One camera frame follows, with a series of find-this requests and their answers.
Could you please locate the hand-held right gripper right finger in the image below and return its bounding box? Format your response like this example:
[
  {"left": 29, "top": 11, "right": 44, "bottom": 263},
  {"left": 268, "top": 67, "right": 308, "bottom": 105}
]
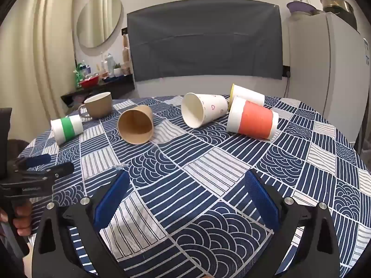
[{"left": 244, "top": 169, "right": 341, "bottom": 278}]

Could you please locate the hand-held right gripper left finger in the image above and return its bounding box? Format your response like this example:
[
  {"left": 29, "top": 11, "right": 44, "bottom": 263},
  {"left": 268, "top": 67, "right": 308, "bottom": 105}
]
[{"left": 32, "top": 169, "right": 131, "bottom": 276}]

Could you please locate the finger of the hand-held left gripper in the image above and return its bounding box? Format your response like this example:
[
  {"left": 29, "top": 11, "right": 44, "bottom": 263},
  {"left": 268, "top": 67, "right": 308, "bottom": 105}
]
[
  {"left": 16, "top": 154, "right": 52, "bottom": 171},
  {"left": 13, "top": 161, "right": 75, "bottom": 181}
]

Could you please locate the white cup with green band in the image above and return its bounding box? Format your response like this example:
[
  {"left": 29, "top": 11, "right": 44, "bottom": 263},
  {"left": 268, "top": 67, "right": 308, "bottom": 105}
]
[{"left": 50, "top": 114, "right": 84, "bottom": 146}]

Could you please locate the brown kraft paper cup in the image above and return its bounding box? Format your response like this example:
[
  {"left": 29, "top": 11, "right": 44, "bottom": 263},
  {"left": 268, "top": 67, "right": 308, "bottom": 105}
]
[{"left": 117, "top": 105, "right": 154, "bottom": 145}]

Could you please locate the white cup with orange band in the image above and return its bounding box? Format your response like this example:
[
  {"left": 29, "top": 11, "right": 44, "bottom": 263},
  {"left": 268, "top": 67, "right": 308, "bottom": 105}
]
[{"left": 226, "top": 96, "right": 279, "bottom": 141}]

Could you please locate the white cup with yellow rim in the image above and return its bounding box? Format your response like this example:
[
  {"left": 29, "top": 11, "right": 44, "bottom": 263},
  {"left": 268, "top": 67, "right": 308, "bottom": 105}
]
[{"left": 229, "top": 83, "right": 265, "bottom": 111}]

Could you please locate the white cup with heart print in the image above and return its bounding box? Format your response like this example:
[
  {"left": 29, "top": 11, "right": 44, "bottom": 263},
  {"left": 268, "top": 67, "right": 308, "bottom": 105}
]
[{"left": 181, "top": 92, "right": 229, "bottom": 129}]

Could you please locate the person's left hand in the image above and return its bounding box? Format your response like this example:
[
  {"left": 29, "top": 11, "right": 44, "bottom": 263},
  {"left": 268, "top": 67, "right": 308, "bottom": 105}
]
[{"left": 0, "top": 202, "right": 33, "bottom": 236}]

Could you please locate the black chair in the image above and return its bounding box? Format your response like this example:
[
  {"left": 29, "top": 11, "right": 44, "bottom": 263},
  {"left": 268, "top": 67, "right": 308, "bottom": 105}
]
[{"left": 0, "top": 108, "right": 31, "bottom": 180}]

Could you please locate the blue white patterned tablecloth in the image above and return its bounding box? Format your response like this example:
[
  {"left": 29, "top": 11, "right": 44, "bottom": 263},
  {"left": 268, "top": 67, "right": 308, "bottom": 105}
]
[{"left": 17, "top": 94, "right": 371, "bottom": 278}]

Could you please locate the brown ceramic mug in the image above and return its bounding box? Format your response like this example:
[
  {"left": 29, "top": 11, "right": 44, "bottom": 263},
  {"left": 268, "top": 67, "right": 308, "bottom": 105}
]
[{"left": 78, "top": 92, "right": 113, "bottom": 120}]

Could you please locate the red bowl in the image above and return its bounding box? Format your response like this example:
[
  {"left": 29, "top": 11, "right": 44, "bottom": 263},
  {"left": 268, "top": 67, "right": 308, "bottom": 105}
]
[{"left": 79, "top": 75, "right": 100, "bottom": 89}]

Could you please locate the green plastic bag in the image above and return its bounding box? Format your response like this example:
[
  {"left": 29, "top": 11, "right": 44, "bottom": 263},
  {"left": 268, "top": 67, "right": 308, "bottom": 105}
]
[{"left": 74, "top": 61, "right": 87, "bottom": 89}]

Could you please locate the beige curtain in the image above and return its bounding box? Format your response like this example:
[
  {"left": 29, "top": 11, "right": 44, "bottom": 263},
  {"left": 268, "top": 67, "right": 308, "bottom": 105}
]
[{"left": 6, "top": 0, "right": 76, "bottom": 128}]

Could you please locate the white spray bottle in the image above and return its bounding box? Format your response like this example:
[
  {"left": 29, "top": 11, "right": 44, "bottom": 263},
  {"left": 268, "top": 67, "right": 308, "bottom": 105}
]
[{"left": 105, "top": 53, "right": 115, "bottom": 74}]

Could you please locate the wooden bottle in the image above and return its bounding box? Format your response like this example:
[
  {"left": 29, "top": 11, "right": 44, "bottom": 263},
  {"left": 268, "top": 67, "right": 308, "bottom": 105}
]
[{"left": 122, "top": 34, "right": 131, "bottom": 70}]

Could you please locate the white refrigerator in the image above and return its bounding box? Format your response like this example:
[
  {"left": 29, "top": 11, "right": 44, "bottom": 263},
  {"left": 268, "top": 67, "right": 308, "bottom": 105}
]
[{"left": 287, "top": 11, "right": 369, "bottom": 149}]

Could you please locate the grey cloth cover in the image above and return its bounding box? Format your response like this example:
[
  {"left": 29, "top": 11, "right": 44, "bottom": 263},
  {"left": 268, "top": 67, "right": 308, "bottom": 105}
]
[{"left": 127, "top": 0, "right": 283, "bottom": 82}]

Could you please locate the purple colander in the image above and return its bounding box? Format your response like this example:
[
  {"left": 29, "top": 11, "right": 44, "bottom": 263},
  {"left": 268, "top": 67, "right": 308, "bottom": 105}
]
[{"left": 286, "top": 0, "right": 318, "bottom": 16}]

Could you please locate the steel cooking pot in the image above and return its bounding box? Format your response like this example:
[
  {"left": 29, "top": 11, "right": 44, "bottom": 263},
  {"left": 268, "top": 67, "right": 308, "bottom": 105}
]
[{"left": 320, "top": 0, "right": 355, "bottom": 14}]

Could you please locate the dark wall shelf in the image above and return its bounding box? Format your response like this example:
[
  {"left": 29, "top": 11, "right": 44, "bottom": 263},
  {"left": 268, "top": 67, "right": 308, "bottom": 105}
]
[{"left": 60, "top": 74, "right": 135, "bottom": 107}]

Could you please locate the oval wall mirror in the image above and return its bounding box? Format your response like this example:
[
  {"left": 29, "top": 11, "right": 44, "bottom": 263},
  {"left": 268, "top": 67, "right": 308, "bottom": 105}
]
[{"left": 76, "top": 0, "right": 122, "bottom": 49}]

